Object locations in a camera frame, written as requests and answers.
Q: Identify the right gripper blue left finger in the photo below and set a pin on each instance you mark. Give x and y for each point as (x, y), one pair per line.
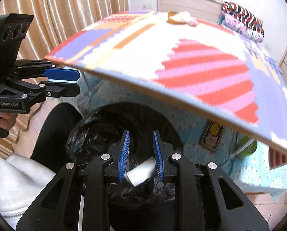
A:
(123, 155)

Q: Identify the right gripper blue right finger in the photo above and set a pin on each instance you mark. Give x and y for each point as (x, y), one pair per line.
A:
(158, 155)

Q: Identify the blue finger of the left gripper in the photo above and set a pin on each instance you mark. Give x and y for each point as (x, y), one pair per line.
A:
(62, 74)
(60, 89)

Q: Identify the small white paper box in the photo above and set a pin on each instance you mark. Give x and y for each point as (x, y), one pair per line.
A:
(141, 172)

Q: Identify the black trash bag bin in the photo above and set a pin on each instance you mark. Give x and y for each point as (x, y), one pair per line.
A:
(149, 205)

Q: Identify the person's left hand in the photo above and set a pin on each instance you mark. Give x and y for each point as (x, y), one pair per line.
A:
(7, 120)

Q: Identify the yellow black snack packet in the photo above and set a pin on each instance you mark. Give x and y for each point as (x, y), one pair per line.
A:
(210, 138)

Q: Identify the person's black trouser leg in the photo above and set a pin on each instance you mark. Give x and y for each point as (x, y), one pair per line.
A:
(50, 147)

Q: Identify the beige striped curtain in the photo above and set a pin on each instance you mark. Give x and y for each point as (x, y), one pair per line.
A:
(57, 20)

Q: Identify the white jacket torso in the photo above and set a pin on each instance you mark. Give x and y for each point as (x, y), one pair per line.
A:
(21, 181)

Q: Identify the green plastic bottle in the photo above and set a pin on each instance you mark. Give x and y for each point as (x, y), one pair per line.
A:
(245, 147)

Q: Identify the blue patterned bed sheet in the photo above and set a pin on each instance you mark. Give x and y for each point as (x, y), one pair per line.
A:
(251, 173)

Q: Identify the crumpled white tissue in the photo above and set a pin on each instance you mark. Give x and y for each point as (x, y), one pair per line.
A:
(184, 16)

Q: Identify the pink plush pig toy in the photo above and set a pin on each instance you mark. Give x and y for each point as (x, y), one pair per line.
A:
(193, 23)

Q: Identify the light wood headboard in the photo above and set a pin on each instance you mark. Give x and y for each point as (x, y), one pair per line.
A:
(204, 9)

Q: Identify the pink floral folded quilt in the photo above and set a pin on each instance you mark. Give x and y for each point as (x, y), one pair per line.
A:
(237, 26)

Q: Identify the striped red white folded blanket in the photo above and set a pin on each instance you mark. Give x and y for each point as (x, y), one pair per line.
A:
(244, 16)

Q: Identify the black camera box left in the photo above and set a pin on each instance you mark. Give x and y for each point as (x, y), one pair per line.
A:
(13, 29)

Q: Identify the white wall socket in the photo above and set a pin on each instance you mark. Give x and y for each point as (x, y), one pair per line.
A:
(147, 6)

